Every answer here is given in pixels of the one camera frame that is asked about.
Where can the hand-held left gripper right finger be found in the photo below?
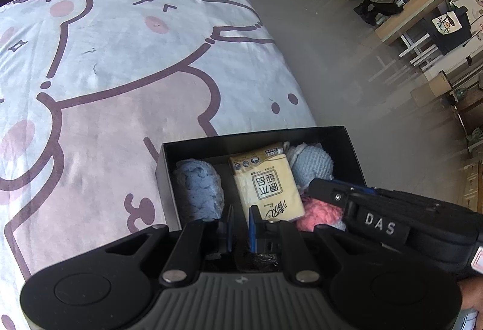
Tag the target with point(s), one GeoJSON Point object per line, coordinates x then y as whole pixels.
{"type": "Point", "coordinates": [253, 235]}

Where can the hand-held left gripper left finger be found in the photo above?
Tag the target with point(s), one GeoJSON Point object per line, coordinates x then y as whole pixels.
{"type": "Point", "coordinates": [228, 232]}

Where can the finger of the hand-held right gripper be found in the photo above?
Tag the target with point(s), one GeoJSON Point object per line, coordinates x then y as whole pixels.
{"type": "Point", "coordinates": [328, 194]}
{"type": "Point", "coordinates": [354, 188]}

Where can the pink crochet doll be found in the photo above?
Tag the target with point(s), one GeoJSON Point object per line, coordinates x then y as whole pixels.
{"type": "Point", "coordinates": [320, 213]}

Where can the blue crochet toy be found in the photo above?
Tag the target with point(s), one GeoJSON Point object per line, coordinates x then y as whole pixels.
{"type": "Point", "coordinates": [313, 164]}

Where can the beige tissue packet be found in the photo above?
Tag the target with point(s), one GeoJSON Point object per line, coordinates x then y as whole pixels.
{"type": "Point", "coordinates": [264, 183]}

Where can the white lace roll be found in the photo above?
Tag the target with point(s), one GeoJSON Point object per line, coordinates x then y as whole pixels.
{"type": "Point", "coordinates": [198, 186]}

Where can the black cardboard box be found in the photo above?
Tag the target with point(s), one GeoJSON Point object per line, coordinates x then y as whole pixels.
{"type": "Point", "coordinates": [168, 183]}

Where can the person's right forearm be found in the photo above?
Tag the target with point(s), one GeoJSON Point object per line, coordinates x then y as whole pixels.
{"type": "Point", "coordinates": [471, 294]}

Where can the white metal rack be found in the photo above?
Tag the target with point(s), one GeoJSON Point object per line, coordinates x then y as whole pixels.
{"type": "Point", "coordinates": [415, 47]}

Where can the black printed shirt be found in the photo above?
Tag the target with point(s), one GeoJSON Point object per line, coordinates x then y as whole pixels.
{"type": "Point", "coordinates": [445, 36]}

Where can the wooden desk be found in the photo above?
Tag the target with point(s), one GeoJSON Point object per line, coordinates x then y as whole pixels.
{"type": "Point", "coordinates": [411, 9]}

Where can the printed bear blanket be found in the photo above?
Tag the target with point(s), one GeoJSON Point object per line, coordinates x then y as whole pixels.
{"type": "Point", "coordinates": [113, 51]}

